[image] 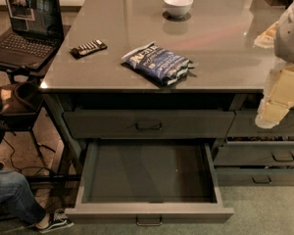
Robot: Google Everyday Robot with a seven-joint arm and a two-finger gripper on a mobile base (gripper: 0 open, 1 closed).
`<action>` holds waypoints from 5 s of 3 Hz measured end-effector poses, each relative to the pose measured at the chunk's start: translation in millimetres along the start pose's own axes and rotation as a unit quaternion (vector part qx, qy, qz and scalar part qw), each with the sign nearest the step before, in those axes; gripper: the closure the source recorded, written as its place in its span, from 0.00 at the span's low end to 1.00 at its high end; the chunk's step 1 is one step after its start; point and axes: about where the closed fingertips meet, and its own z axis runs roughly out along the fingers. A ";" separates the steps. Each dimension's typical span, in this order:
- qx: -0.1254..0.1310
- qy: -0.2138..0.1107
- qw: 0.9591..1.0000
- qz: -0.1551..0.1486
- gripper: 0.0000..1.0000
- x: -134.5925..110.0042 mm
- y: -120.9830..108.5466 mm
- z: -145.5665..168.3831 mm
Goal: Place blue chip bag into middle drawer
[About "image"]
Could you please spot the person leg in jeans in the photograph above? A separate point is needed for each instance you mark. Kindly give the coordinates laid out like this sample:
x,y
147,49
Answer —
x,y
17,198

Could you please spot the dark snack bar package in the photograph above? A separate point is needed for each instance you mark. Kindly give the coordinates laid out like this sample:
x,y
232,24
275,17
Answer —
x,y
88,48

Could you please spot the right bottom grey drawer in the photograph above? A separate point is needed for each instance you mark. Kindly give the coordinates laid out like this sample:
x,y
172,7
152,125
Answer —
x,y
255,177

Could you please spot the white bowl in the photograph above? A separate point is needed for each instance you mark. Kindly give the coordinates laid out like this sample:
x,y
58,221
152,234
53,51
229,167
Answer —
x,y
178,8

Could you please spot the blue chip bag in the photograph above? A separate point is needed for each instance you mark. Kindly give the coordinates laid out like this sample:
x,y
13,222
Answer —
x,y
162,65

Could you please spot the black laptop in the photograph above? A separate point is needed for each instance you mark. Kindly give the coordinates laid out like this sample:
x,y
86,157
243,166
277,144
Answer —
x,y
37,34

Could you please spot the brown bag on stand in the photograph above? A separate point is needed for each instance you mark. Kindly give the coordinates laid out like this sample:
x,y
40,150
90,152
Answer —
x,y
20,98

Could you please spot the closed grey top drawer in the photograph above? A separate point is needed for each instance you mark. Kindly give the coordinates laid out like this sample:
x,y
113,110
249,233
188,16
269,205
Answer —
x,y
143,124

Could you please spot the black white sneaker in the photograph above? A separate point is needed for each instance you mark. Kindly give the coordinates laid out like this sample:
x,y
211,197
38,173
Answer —
x,y
56,220

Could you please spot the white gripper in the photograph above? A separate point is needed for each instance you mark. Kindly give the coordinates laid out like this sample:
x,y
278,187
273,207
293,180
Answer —
x,y
291,38

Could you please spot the black side stand table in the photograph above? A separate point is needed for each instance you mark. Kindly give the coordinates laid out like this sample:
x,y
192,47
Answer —
x,y
24,122

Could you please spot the right top grey drawer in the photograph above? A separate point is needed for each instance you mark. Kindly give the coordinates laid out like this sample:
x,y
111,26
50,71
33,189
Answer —
x,y
249,124

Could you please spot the open grey middle drawer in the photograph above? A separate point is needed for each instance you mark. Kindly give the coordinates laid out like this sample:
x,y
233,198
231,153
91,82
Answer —
x,y
149,183

